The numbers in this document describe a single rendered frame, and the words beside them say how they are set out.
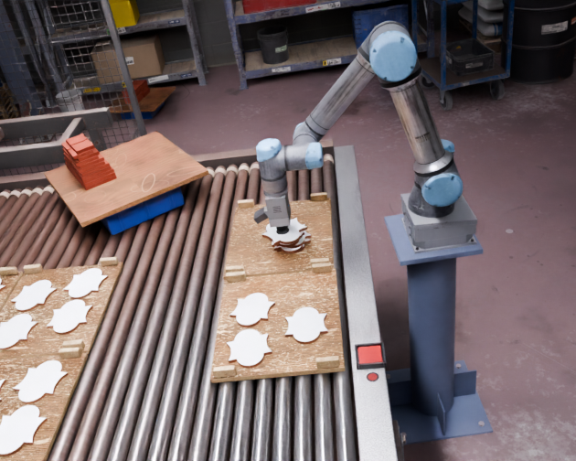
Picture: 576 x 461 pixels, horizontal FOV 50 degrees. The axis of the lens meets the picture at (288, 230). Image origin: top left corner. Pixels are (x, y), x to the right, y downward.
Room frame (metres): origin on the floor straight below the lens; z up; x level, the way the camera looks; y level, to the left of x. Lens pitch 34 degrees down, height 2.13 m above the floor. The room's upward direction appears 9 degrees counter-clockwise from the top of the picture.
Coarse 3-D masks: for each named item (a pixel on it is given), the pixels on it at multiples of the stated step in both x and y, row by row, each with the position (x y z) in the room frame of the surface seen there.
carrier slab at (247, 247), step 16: (256, 208) 1.94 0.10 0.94; (304, 208) 1.88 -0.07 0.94; (320, 208) 1.87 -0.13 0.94; (240, 224) 1.85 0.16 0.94; (256, 224) 1.83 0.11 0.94; (320, 224) 1.76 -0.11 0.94; (240, 240) 1.75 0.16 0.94; (256, 240) 1.73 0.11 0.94; (320, 240) 1.67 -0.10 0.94; (240, 256) 1.66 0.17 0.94; (256, 256) 1.64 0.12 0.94; (272, 256) 1.63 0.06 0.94; (288, 256) 1.61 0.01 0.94; (304, 256) 1.60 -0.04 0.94; (320, 256) 1.59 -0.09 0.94; (224, 272) 1.59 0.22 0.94; (256, 272) 1.56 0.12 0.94; (272, 272) 1.55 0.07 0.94; (288, 272) 1.54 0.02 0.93
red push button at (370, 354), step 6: (360, 348) 1.17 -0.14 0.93; (366, 348) 1.17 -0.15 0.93; (372, 348) 1.16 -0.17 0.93; (378, 348) 1.16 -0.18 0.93; (360, 354) 1.15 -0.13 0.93; (366, 354) 1.15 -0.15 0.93; (372, 354) 1.14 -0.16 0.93; (378, 354) 1.14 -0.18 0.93; (360, 360) 1.13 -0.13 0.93; (366, 360) 1.12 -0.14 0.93; (372, 360) 1.12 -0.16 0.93; (378, 360) 1.12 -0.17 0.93
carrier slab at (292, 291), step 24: (240, 288) 1.49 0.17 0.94; (264, 288) 1.47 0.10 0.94; (288, 288) 1.45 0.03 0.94; (312, 288) 1.44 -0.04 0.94; (336, 288) 1.42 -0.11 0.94; (288, 312) 1.35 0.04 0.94; (336, 312) 1.32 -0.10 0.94; (336, 336) 1.22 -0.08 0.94; (216, 360) 1.20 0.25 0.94; (264, 360) 1.18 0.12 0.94; (288, 360) 1.16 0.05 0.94; (312, 360) 1.15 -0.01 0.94
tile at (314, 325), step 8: (296, 312) 1.33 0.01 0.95; (304, 312) 1.32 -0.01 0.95; (312, 312) 1.32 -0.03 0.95; (288, 320) 1.30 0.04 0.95; (296, 320) 1.30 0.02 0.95; (304, 320) 1.29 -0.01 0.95; (312, 320) 1.29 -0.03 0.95; (320, 320) 1.28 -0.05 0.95; (288, 328) 1.27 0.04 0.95; (296, 328) 1.26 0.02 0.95; (304, 328) 1.26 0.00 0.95; (312, 328) 1.25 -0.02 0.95; (320, 328) 1.25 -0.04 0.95; (288, 336) 1.25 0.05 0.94; (296, 336) 1.24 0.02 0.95; (304, 336) 1.23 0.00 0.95; (312, 336) 1.23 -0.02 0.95
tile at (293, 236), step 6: (270, 228) 1.69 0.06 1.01; (294, 228) 1.66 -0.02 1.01; (300, 228) 1.66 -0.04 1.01; (264, 234) 1.66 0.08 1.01; (270, 234) 1.65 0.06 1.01; (276, 234) 1.65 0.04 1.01; (288, 234) 1.63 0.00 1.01; (294, 234) 1.63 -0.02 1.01; (276, 240) 1.62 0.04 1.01; (282, 240) 1.61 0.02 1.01; (288, 240) 1.60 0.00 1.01; (294, 240) 1.60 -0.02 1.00
